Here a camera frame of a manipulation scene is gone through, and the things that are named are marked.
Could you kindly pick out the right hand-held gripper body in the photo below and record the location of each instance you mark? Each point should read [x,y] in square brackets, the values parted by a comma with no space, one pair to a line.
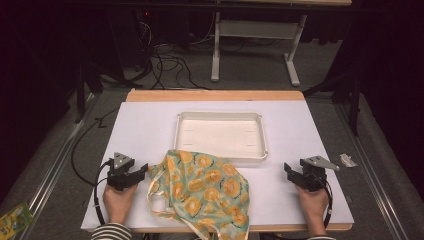
[311,176]

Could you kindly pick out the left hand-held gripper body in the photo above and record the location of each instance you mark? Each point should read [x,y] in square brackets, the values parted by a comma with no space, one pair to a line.
[120,176]

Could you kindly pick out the green orange floral cloth bag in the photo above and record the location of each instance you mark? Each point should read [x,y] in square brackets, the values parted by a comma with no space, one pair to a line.
[203,193]

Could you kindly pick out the white plastic tray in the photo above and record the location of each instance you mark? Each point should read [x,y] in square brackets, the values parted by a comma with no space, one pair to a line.
[220,135]

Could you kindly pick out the person's right hand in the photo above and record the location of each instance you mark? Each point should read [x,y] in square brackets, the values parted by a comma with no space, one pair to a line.
[313,201]

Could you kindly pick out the person's left hand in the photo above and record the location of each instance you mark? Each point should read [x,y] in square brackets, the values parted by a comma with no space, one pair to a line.
[118,203]

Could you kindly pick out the white table mat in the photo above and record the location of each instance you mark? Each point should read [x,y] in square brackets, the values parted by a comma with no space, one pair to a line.
[146,133]

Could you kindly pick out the crumpled white paper scrap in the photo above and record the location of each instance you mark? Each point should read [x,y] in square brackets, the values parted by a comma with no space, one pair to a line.
[348,160]

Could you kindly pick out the black metal stand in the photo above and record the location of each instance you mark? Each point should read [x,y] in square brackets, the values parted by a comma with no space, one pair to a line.
[81,86]
[353,100]

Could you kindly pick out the green yellow packet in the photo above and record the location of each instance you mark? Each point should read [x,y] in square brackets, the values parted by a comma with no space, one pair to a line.
[15,220]

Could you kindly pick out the metal floor rail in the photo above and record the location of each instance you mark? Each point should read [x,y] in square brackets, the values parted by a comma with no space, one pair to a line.
[56,163]
[366,173]

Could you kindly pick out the white metal desk frame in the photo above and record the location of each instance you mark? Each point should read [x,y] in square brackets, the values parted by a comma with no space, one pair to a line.
[258,29]

